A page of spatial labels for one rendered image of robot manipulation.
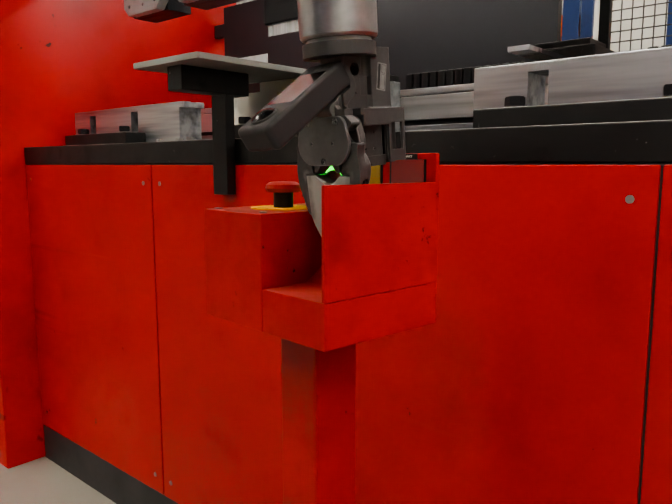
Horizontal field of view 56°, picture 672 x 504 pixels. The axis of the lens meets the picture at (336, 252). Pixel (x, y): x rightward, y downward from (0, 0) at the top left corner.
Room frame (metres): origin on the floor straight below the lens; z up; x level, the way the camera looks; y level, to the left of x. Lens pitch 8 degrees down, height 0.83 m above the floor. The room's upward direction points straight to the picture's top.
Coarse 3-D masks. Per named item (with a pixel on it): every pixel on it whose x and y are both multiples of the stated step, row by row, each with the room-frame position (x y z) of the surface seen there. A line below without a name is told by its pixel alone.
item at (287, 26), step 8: (264, 0) 1.29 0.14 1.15; (272, 0) 1.28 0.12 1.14; (280, 0) 1.26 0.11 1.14; (288, 0) 1.25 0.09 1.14; (296, 0) 1.24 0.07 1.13; (272, 8) 1.28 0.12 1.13; (280, 8) 1.26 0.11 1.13; (288, 8) 1.25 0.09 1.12; (296, 8) 1.24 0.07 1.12; (272, 16) 1.28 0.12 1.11; (280, 16) 1.26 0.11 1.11; (288, 16) 1.25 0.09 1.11; (296, 16) 1.24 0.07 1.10; (272, 24) 1.29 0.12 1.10; (280, 24) 1.28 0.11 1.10; (288, 24) 1.26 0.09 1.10; (296, 24) 1.25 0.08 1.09; (272, 32) 1.29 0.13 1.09; (280, 32) 1.28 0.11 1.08; (288, 32) 1.26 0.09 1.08
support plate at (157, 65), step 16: (144, 64) 1.09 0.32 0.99; (160, 64) 1.06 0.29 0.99; (176, 64) 1.06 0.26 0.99; (192, 64) 1.06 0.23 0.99; (208, 64) 1.06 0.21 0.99; (224, 64) 1.06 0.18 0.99; (240, 64) 1.06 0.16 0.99; (256, 64) 1.09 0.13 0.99; (272, 64) 1.12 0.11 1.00; (256, 80) 1.26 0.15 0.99; (272, 80) 1.26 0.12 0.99
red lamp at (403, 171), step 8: (400, 160) 0.69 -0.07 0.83; (408, 160) 0.68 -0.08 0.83; (416, 160) 0.67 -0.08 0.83; (392, 168) 0.70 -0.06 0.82; (400, 168) 0.69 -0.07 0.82; (408, 168) 0.68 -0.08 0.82; (416, 168) 0.67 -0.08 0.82; (392, 176) 0.70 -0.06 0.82; (400, 176) 0.69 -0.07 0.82; (408, 176) 0.68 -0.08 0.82; (416, 176) 0.67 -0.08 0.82
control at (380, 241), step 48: (336, 192) 0.56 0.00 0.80; (384, 192) 0.60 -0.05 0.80; (432, 192) 0.65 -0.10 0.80; (240, 240) 0.65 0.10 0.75; (288, 240) 0.64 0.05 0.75; (336, 240) 0.56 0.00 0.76; (384, 240) 0.60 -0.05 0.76; (432, 240) 0.65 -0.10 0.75; (240, 288) 0.65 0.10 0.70; (288, 288) 0.62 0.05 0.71; (336, 288) 0.56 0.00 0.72; (384, 288) 0.60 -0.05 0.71; (432, 288) 0.65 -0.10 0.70; (288, 336) 0.59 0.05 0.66; (336, 336) 0.56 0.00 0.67
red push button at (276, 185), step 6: (270, 186) 0.69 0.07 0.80; (276, 186) 0.69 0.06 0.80; (282, 186) 0.69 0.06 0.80; (288, 186) 0.69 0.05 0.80; (294, 186) 0.69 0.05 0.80; (276, 192) 0.70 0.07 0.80; (282, 192) 0.69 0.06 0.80; (288, 192) 0.70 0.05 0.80; (276, 198) 0.70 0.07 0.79; (282, 198) 0.70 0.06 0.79; (288, 198) 0.70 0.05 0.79; (276, 204) 0.70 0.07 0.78; (282, 204) 0.70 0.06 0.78; (288, 204) 0.70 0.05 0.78
